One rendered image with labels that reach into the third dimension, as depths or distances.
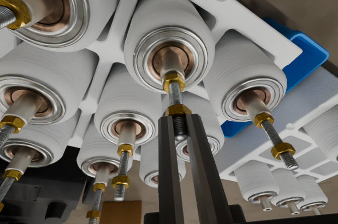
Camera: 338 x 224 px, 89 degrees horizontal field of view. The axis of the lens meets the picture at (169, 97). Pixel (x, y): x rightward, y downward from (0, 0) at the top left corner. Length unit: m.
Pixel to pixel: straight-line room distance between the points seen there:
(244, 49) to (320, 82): 0.26
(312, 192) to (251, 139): 0.30
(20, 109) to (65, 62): 0.07
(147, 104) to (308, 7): 0.44
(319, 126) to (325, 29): 0.25
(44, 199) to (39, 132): 0.36
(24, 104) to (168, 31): 0.17
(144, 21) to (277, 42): 0.20
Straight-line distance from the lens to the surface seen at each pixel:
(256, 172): 0.56
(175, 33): 0.16
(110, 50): 0.26
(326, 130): 0.47
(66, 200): 0.64
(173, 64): 0.15
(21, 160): 0.33
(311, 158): 0.72
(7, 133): 0.22
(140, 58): 0.17
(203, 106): 0.30
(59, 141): 0.33
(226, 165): 0.57
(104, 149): 0.31
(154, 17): 0.17
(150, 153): 0.36
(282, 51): 0.31
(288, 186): 0.65
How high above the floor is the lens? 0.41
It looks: 49 degrees down
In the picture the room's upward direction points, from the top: 174 degrees clockwise
